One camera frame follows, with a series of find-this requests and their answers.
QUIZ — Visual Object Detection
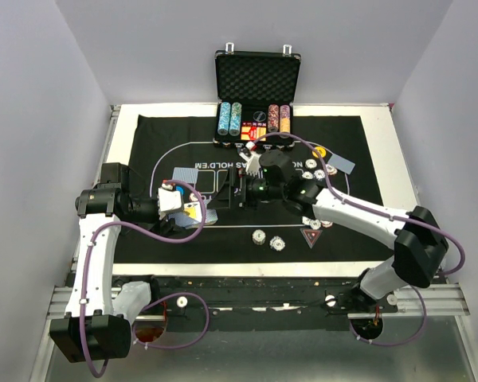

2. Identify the black poker table mat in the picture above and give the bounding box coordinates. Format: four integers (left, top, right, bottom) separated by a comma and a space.
115, 116, 391, 263

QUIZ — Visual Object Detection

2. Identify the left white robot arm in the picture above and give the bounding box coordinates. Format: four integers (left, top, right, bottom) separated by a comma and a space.
49, 162, 183, 363

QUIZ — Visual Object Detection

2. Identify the teal grey chip row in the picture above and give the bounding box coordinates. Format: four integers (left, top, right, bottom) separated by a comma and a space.
229, 102, 242, 136

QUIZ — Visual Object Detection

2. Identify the grey white chip stack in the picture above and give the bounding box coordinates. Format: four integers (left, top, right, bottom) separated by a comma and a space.
252, 229, 266, 245

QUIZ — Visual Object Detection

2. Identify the yellow round blind button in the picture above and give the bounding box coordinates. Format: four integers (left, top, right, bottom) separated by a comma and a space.
312, 146, 327, 158

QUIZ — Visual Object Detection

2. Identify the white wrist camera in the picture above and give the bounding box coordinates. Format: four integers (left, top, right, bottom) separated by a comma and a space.
238, 142, 261, 176
158, 187, 184, 214

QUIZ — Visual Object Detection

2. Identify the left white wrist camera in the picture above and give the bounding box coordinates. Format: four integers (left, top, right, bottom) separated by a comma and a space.
158, 187, 184, 214

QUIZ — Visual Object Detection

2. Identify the triangular dealer button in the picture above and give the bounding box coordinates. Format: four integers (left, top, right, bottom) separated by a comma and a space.
300, 228, 322, 249

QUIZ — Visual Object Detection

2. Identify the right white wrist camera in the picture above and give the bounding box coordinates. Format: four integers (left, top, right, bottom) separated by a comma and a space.
238, 142, 261, 176

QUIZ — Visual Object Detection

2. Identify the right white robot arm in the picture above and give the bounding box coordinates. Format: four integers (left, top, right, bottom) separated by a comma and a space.
209, 149, 449, 312

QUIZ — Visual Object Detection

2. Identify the blue backed card deck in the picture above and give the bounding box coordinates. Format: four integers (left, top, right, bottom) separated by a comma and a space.
205, 209, 218, 225

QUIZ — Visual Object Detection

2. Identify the orange chip row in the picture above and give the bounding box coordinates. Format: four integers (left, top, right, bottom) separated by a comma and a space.
279, 105, 292, 133

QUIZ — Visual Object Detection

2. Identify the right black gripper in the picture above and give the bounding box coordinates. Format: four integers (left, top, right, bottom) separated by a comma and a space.
206, 166, 285, 212

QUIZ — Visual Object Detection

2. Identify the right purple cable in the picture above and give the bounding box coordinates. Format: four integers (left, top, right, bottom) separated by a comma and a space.
246, 132, 466, 346

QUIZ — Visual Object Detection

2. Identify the white table board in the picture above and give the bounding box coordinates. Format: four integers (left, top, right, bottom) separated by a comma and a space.
102, 103, 419, 278

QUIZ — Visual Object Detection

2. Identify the red purple chip row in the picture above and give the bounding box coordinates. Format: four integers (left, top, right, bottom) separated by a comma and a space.
267, 104, 280, 132

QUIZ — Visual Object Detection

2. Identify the light blue chip row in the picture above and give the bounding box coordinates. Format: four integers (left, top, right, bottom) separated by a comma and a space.
217, 102, 232, 136

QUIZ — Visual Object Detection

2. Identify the aluminium mounting rail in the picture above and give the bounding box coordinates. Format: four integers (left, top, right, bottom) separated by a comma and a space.
46, 283, 470, 319

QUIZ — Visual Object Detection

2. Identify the red card deck in case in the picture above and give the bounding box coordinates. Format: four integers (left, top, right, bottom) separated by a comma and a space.
240, 122, 267, 141

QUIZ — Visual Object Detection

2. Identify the black aluminium chip case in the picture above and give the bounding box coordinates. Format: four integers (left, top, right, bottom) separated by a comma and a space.
213, 42, 301, 150

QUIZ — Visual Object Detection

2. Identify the blue white chip stack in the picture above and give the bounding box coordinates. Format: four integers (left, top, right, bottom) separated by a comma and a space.
269, 236, 286, 251

